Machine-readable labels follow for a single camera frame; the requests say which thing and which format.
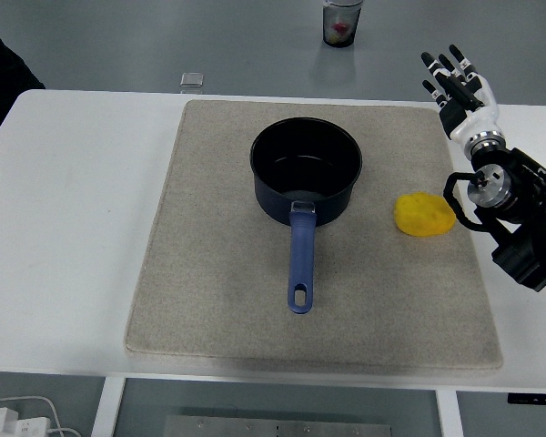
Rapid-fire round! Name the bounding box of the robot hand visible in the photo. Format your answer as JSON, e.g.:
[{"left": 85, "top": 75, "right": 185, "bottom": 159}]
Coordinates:
[{"left": 420, "top": 44, "right": 502, "bottom": 147}]

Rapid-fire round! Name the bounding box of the dark waste bin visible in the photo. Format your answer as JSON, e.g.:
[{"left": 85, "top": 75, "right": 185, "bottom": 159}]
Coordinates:
[{"left": 321, "top": 0, "right": 364, "bottom": 48}]

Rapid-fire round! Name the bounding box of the black table control panel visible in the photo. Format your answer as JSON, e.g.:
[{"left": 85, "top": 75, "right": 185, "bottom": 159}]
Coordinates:
[{"left": 507, "top": 392, "right": 546, "bottom": 405}]

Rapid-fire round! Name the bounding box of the beige table mat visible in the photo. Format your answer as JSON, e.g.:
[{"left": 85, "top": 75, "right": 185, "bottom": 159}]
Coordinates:
[{"left": 125, "top": 99, "right": 505, "bottom": 371}]

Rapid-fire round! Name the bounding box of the white table leg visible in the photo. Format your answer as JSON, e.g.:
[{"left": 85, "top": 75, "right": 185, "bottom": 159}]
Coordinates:
[
  {"left": 435, "top": 389, "right": 465, "bottom": 437},
  {"left": 90, "top": 376, "right": 126, "bottom": 437}
]

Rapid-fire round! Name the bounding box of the grey metal plate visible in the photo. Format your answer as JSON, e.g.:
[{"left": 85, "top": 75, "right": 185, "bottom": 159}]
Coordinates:
[{"left": 163, "top": 414, "right": 395, "bottom": 437}]

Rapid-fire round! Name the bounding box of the person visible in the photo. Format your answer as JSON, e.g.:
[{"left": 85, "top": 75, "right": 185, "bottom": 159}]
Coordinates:
[{"left": 0, "top": 0, "right": 46, "bottom": 143}]

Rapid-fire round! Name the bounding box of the white power adapter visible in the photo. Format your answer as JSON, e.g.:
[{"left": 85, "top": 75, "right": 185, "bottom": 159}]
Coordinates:
[{"left": 0, "top": 407, "right": 51, "bottom": 437}]

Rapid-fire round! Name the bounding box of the blue pot with handle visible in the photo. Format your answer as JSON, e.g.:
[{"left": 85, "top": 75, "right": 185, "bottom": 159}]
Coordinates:
[{"left": 249, "top": 117, "right": 364, "bottom": 316}]

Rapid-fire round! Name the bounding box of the white cable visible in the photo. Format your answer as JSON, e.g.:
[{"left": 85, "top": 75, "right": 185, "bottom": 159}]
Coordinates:
[{"left": 0, "top": 394, "right": 81, "bottom": 437}]

